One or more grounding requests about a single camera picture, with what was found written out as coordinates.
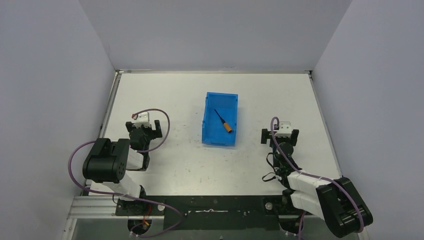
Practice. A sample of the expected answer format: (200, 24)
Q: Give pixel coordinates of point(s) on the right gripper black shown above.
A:
(292, 140)

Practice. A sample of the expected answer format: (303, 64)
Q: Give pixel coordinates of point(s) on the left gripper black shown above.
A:
(144, 130)

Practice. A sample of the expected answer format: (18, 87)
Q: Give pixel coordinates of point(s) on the orange handled screwdriver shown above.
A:
(224, 123)

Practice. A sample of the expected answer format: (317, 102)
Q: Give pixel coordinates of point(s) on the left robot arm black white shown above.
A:
(108, 162)

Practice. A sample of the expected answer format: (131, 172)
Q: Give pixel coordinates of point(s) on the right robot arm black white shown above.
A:
(336, 201)

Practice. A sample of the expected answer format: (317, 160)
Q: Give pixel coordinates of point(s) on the blue plastic bin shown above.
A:
(213, 131)

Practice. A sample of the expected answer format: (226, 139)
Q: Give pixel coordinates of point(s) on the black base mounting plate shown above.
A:
(175, 220)

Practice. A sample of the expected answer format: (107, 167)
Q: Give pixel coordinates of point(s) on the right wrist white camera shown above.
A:
(285, 129)

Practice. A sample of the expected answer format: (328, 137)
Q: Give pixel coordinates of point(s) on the wrist white camera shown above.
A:
(141, 117)
(285, 129)

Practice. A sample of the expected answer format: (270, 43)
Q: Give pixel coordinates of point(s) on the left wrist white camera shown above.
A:
(141, 117)

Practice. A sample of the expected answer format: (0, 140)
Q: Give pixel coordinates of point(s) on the aluminium frame rail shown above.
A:
(101, 206)

